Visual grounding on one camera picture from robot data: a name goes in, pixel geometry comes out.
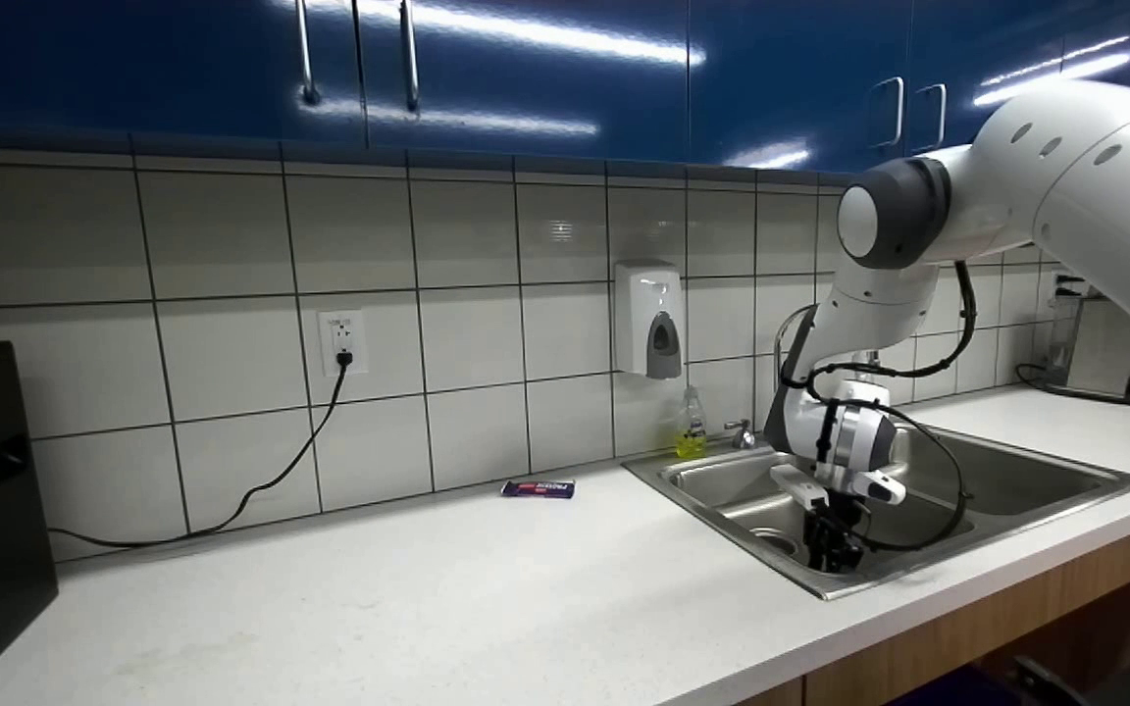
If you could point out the white wall outlet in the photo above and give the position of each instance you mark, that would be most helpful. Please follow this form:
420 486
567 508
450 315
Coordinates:
343 336

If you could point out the purple candy bar wrapper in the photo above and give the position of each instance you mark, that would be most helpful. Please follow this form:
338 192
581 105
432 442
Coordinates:
539 486

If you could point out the silver countertop appliance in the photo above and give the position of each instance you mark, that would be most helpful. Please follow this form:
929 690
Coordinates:
1096 348

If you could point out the stainless steel double sink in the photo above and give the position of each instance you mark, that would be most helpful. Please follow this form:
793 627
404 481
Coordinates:
1020 477

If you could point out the wooden base cabinet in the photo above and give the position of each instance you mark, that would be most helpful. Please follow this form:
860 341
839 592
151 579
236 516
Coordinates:
984 627

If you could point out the white wall soap dispenser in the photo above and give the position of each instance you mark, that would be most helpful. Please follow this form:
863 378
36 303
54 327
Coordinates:
648 320

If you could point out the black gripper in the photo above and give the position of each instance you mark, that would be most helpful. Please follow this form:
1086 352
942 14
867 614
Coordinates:
832 508

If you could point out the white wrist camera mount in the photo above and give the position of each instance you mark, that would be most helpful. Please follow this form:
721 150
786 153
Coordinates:
801 486

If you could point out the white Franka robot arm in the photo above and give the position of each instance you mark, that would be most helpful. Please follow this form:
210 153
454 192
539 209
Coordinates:
1088 183

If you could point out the blue cabinet door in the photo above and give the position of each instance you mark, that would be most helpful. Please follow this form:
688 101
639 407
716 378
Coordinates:
1051 39
526 91
786 81
136 64

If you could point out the yellow dish soap bottle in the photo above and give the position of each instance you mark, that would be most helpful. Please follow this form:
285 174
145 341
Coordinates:
693 435

